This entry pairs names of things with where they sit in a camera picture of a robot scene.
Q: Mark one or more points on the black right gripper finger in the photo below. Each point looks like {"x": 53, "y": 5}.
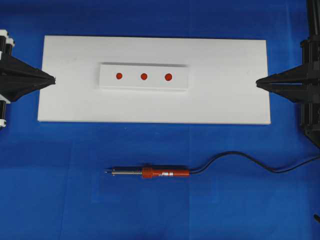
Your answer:
{"x": 307, "y": 72}
{"x": 296, "y": 93}

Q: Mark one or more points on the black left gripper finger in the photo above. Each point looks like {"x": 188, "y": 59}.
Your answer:
{"x": 13, "y": 91}
{"x": 15, "y": 67}

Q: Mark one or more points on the red-handled soldering iron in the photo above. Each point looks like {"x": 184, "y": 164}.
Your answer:
{"x": 148, "y": 172}

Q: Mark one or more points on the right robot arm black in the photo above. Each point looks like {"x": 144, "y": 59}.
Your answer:
{"x": 310, "y": 112}

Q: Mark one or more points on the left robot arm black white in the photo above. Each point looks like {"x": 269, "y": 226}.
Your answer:
{"x": 17, "y": 78}

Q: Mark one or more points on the large white foam board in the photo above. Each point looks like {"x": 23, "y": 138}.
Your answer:
{"x": 222, "y": 81}

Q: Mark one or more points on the blue table cloth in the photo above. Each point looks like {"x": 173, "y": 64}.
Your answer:
{"x": 52, "y": 180}

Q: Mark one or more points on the small white raised plate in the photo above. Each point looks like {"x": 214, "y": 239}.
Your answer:
{"x": 143, "y": 76}

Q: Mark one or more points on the black aluminium frame post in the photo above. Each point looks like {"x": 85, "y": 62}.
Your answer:
{"x": 313, "y": 15}

